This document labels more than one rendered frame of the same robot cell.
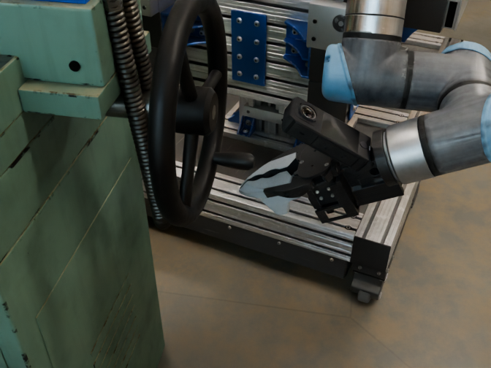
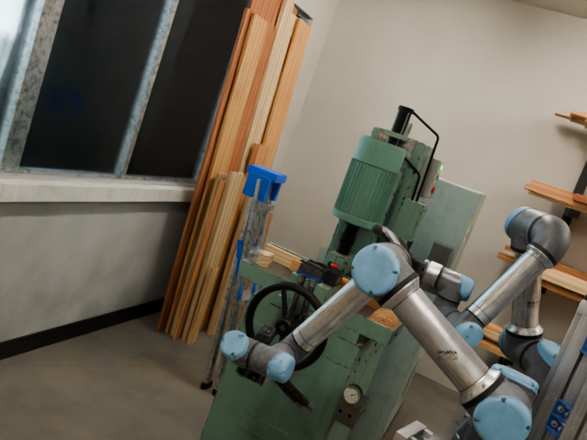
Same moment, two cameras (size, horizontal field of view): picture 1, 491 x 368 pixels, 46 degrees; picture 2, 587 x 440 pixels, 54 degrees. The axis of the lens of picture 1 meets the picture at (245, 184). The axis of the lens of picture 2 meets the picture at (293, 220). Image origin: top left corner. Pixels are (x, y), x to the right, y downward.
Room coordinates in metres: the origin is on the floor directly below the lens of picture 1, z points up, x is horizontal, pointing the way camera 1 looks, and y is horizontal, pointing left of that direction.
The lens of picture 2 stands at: (0.83, -1.72, 1.44)
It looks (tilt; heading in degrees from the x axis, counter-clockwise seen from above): 9 degrees down; 100
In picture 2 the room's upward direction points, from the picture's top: 20 degrees clockwise
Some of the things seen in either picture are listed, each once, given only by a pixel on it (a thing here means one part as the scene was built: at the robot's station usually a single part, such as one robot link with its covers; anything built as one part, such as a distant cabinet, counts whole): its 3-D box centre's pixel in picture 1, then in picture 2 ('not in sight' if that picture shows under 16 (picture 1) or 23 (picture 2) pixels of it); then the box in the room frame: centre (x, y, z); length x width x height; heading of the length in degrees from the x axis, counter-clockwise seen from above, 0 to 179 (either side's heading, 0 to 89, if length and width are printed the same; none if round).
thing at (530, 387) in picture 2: not in sight; (507, 395); (1.23, -0.27, 0.98); 0.13 x 0.12 x 0.14; 78
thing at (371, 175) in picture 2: not in sight; (369, 182); (0.68, 0.40, 1.32); 0.18 x 0.18 x 0.31
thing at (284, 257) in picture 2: not in sight; (333, 280); (0.69, 0.42, 0.92); 0.60 x 0.02 x 0.05; 169
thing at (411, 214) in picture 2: not in sight; (410, 219); (0.87, 0.58, 1.22); 0.09 x 0.08 x 0.15; 79
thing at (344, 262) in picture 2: not in sight; (339, 264); (0.69, 0.42, 0.99); 0.14 x 0.07 x 0.09; 79
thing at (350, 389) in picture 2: not in sight; (352, 395); (0.90, 0.14, 0.65); 0.06 x 0.04 x 0.08; 169
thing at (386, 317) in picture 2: not in sight; (386, 314); (0.91, 0.27, 0.92); 0.14 x 0.09 x 0.04; 79
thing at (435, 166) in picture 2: not in sight; (428, 177); (0.88, 0.69, 1.40); 0.10 x 0.06 x 0.16; 79
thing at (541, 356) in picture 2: not in sight; (549, 365); (1.43, 0.19, 0.98); 0.13 x 0.12 x 0.14; 118
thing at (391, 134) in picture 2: not in sight; (398, 129); (0.71, 0.53, 1.53); 0.08 x 0.08 x 0.17; 79
